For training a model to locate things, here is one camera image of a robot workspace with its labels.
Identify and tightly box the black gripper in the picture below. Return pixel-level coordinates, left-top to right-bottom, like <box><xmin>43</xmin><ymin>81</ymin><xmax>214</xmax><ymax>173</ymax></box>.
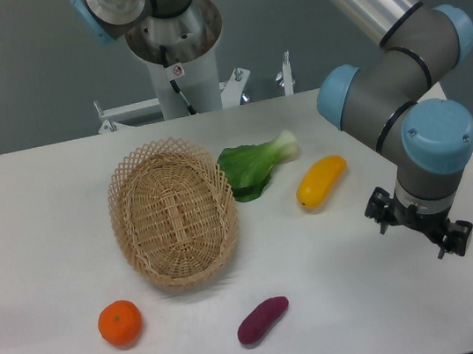
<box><xmin>364</xmin><ymin>187</ymin><xmax>473</xmax><ymax>260</ymax></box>

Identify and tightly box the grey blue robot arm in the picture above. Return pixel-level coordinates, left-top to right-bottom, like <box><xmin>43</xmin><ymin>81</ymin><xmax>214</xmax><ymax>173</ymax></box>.
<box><xmin>70</xmin><ymin>0</ymin><xmax>473</xmax><ymax>255</ymax></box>

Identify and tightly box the purple sweet potato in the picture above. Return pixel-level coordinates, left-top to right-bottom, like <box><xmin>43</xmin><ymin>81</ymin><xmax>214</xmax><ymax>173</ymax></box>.
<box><xmin>237</xmin><ymin>296</ymin><xmax>290</xmax><ymax>346</ymax></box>

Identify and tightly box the orange tangerine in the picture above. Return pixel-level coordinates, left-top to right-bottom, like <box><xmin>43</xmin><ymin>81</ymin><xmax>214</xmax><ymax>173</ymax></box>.
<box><xmin>97</xmin><ymin>299</ymin><xmax>144</xmax><ymax>349</ymax></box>

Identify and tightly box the woven wicker basket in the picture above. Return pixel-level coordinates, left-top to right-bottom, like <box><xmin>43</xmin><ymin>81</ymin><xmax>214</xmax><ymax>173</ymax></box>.
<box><xmin>107</xmin><ymin>137</ymin><xmax>239</xmax><ymax>289</ymax></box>

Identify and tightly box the green bok choy vegetable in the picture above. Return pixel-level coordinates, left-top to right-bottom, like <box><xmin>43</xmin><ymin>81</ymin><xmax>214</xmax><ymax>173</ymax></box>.
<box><xmin>217</xmin><ymin>129</ymin><xmax>299</xmax><ymax>203</ymax></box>

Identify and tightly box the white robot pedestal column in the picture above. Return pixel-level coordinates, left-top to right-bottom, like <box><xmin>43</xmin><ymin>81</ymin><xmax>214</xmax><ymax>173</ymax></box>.
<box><xmin>120</xmin><ymin>0</ymin><xmax>237</xmax><ymax>125</ymax></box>

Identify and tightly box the white metal base frame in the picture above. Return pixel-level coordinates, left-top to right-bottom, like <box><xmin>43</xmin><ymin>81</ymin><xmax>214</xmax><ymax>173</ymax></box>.
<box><xmin>89</xmin><ymin>49</ymin><xmax>300</xmax><ymax>135</ymax></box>

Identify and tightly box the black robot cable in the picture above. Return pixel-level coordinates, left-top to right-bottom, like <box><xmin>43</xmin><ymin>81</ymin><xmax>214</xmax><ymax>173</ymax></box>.
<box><xmin>158</xmin><ymin>40</ymin><xmax>199</xmax><ymax>120</ymax></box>

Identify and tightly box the yellow mango fruit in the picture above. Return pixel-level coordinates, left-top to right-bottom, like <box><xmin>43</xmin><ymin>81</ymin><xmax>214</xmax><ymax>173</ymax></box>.
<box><xmin>296</xmin><ymin>155</ymin><xmax>348</xmax><ymax>210</ymax></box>

